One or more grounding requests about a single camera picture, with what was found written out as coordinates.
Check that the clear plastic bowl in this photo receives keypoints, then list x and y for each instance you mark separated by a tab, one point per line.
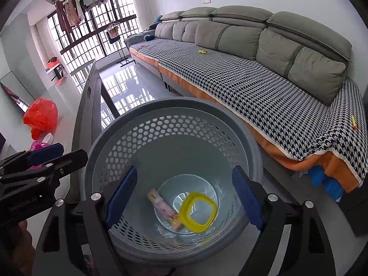
187	187

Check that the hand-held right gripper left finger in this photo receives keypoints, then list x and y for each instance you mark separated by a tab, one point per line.
120	198

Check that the blue plastic bag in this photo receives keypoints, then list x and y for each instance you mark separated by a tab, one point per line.
327	182

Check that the black clothes stand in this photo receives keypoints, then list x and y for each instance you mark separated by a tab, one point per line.
122	54

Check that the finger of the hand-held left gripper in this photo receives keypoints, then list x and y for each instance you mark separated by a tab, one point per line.
69	159
46	152

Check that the grey perforated plastic basket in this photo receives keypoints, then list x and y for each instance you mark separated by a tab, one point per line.
172	132

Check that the orange cloth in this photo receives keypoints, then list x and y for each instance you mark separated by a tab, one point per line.
52	62

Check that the houndstooth sofa cover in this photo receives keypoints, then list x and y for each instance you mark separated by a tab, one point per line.
244	92

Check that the yellow orange marker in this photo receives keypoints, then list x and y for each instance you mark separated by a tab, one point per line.
353	122

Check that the pink snack wrapper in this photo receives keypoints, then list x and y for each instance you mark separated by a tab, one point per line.
162	207

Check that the window with black grille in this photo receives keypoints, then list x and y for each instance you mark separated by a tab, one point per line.
86	43

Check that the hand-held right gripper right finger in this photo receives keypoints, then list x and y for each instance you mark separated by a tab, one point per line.
247	198

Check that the pink plastic basket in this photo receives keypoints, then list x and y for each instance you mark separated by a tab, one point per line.
38	145

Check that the dark blue pouch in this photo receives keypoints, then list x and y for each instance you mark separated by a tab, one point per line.
148	38

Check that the red plastic bag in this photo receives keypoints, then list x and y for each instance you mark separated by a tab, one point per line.
40	116

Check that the leaning floor mirror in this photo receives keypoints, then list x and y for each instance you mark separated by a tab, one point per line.
15	87

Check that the garment on clothes stand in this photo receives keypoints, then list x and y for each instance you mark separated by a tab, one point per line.
113	32

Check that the teal cushion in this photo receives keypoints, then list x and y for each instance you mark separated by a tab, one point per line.
158	19

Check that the grey fabric sofa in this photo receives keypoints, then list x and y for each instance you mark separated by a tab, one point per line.
276	40

